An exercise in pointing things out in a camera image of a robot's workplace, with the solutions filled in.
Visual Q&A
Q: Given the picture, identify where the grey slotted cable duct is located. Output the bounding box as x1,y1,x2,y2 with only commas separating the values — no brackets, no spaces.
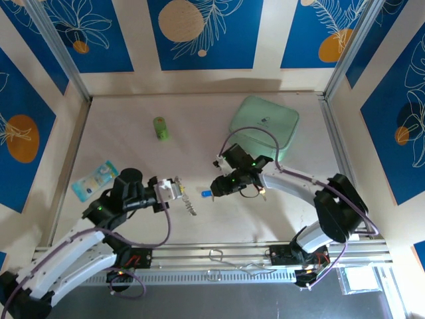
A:
82,268,341,286

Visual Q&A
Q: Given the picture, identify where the clear plastic box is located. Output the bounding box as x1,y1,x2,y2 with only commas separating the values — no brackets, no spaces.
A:
337,267,383,295

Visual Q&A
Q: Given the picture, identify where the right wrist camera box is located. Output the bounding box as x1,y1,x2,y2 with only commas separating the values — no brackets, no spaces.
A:
213,154,230,175

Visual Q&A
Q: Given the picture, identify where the bent metal wire hook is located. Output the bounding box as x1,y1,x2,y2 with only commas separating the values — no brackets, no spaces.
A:
207,248,278,276

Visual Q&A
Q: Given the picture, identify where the left aluminium corner post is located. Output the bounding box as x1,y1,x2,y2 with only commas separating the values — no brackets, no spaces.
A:
25,0,93,102

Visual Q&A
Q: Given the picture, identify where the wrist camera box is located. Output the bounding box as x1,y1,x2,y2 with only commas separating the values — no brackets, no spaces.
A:
155,178,183,202
213,154,230,175

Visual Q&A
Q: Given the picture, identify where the mint green zip pouch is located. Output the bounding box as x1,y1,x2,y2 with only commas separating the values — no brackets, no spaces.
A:
227,95,300,163

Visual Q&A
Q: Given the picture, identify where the gold keyring with metal clips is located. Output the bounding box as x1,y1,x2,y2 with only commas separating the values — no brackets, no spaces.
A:
175,175,199,217

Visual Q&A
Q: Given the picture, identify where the aluminium corner post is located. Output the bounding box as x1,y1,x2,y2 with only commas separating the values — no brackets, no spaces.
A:
25,0,93,102
323,0,383,100

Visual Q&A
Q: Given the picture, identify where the light blue wipes packet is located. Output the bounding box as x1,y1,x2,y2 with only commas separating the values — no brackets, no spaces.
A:
71,159,120,203

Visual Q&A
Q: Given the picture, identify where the right aluminium corner post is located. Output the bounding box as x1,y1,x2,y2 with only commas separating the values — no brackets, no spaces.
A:
323,0,383,100

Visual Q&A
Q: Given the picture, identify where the aluminium front rail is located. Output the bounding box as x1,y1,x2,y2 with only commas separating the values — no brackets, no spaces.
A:
33,239,394,272

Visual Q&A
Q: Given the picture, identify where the green can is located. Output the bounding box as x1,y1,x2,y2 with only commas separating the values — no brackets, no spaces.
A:
152,116,170,142

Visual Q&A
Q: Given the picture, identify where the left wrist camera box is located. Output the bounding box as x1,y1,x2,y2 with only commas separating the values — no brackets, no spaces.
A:
155,178,183,202

